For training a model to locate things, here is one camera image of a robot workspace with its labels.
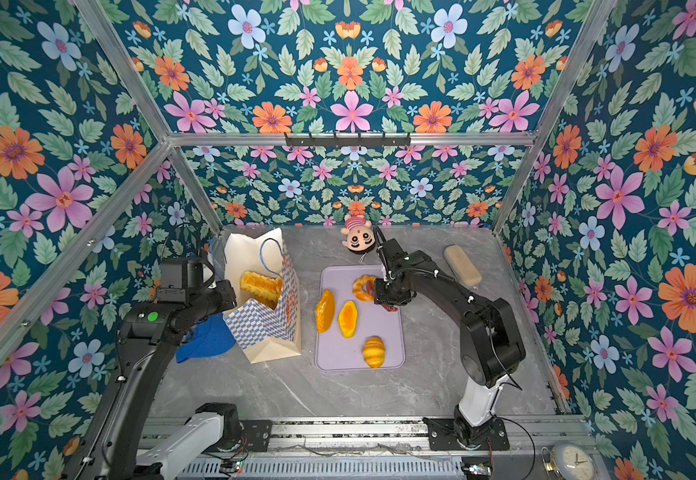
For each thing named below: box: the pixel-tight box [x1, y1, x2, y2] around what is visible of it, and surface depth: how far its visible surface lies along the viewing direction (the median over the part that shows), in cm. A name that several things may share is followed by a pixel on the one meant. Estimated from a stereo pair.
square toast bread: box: [240, 271, 283, 310], surface depth 92 cm
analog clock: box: [541, 441, 602, 480], surface depth 69 cm
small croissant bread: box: [362, 335, 386, 369], surface depth 87 cm
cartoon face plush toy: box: [340, 215, 376, 254], surface depth 109 cm
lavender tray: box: [316, 265, 405, 371], surface depth 92 cm
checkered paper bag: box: [224, 228, 302, 364], surface depth 80 cm
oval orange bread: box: [315, 289, 335, 334], surface depth 92 cm
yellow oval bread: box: [338, 300, 359, 339], surface depth 92 cm
